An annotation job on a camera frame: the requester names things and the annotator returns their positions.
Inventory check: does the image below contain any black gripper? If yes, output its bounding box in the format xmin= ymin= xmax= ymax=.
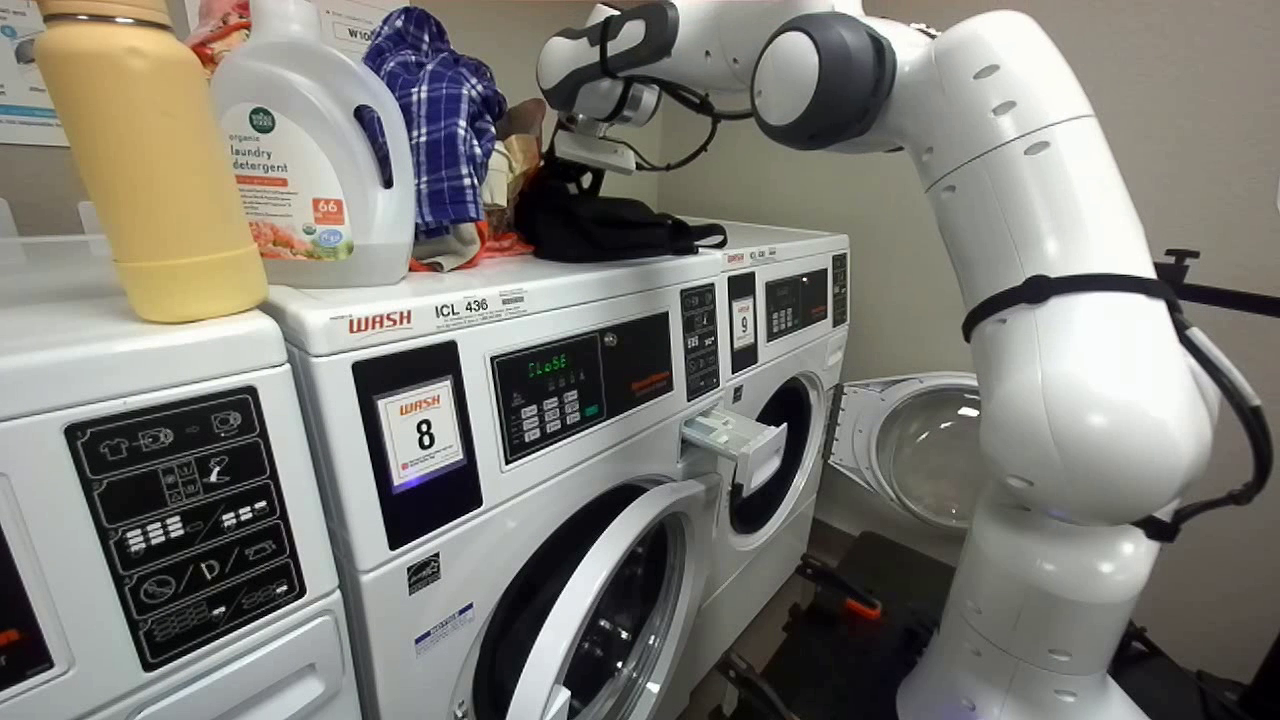
xmin=535 ymin=146 xmax=618 ymax=205

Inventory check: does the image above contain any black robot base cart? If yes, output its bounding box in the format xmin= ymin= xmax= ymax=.
xmin=723 ymin=528 xmax=963 ymax=720

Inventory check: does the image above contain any orange cloth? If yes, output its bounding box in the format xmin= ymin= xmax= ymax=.
xmin=406 ymin=216 xmax=539 ymax=276

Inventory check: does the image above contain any blue plaid cloth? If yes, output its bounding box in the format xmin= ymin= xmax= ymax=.
xmin=360 ymin=2 xmax=513 ymax=251

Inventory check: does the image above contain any white washer numbered eight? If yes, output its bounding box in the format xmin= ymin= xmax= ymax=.
xmin=260 ymin=232 xmax=737 ymax=720

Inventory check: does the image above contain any white laundry detergent jug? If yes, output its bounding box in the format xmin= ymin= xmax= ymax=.
xmin=210 ymin=0 xmax=421 ymax=290

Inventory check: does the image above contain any white washer with open drawer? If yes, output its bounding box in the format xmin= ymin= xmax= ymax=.
xmin=682 ymin=216 xmax=857 ymax=657

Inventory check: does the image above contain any white detergent drawer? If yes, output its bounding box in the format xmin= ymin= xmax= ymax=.
xmin=679 ymin=406 xmax=793 ymax=504

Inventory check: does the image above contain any red white package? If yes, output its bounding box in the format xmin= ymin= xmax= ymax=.
xmin=189 ymin=0 xmax=256 ymax=73

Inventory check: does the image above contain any yellow bottle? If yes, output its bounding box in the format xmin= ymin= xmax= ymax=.
xmin=32 ymin=0 xmax=271 ymax=324

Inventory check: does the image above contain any round washer door black rim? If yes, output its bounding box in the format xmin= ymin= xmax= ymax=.
xmin=472 ymin=475 xmax=712 ymax=720

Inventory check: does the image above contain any white washer door glass bowl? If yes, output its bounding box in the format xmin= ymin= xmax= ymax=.
xmin=823 ymin=367 xmax=991 ymax=540

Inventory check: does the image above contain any white washer with symbol panel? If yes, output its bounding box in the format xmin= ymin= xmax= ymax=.
xmin=0 ymin=232 xmax=363 ymax=720

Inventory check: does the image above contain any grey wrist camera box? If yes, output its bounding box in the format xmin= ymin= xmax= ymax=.
xmin=549 ymin=123 xmax=643 ymax=179

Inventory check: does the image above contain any black arm cable with strap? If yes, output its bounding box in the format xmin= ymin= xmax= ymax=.
xmin=954 ymin=268 xmax=1280 ymax=542

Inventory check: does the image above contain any wall poster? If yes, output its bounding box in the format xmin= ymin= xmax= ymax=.
xmin=0 ymin=0 xmax=73 ymax=146

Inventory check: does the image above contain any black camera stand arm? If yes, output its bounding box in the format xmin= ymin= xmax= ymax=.
xmin=1150 ymin=244 xmax=1280 ymax=319

